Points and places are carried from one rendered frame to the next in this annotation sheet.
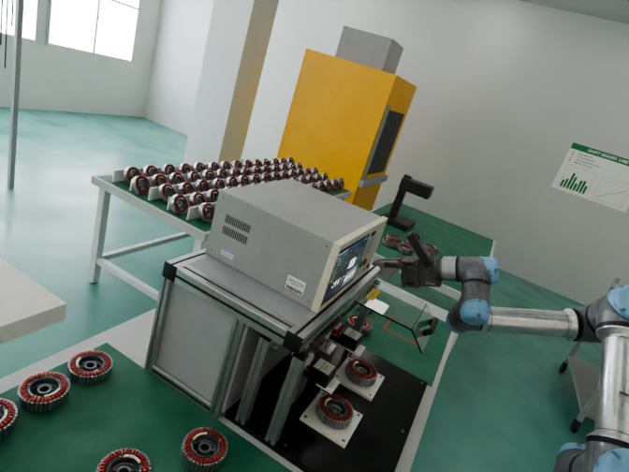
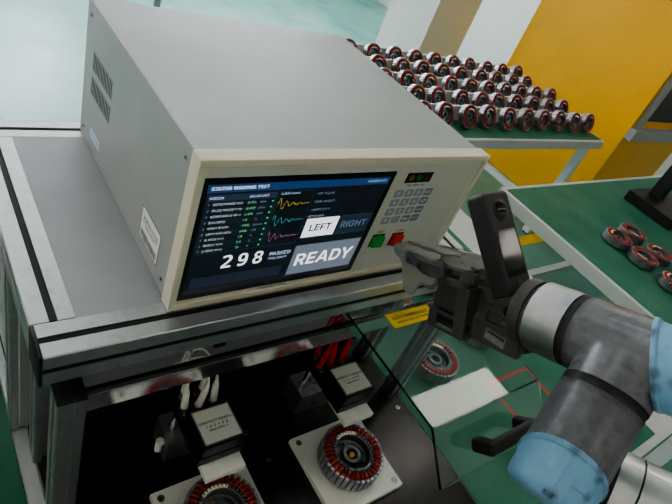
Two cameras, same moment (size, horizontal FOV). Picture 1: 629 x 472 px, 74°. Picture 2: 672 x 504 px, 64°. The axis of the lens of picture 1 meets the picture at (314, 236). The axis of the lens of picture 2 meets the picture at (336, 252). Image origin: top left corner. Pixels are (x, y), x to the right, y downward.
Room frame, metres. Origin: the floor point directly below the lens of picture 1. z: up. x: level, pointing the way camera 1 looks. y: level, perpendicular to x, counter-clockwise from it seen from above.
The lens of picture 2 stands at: (0.65, -0.36, 1.58)
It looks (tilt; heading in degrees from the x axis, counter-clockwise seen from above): 35 degrees down; 22
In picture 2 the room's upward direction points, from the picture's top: 24 degrees clockwise
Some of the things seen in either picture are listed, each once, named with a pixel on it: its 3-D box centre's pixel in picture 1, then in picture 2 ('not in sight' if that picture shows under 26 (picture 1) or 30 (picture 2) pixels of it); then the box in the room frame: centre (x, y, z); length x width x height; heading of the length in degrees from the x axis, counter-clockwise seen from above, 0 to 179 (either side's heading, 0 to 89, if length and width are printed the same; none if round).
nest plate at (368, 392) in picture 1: (358, 377); (345, 463); (1.25, -0.30, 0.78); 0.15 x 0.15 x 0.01; 70
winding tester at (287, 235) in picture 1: (302, 234); (275, 142); (1.26, 0.04, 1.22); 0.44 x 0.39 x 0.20; 160
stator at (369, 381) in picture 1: (360, 372); (350, 455); (1.25, -0.30, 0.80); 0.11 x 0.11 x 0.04
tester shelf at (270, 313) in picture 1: (290, 270); (248, 211); (1.25, 0.04, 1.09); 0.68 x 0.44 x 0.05; 160
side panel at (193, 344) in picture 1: (193, 346); (3, 290); (0.97, 0.23, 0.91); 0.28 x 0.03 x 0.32; 70
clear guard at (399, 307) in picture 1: (387, 308); (434, 356); (1.31, -0.32, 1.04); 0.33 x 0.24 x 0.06; 70
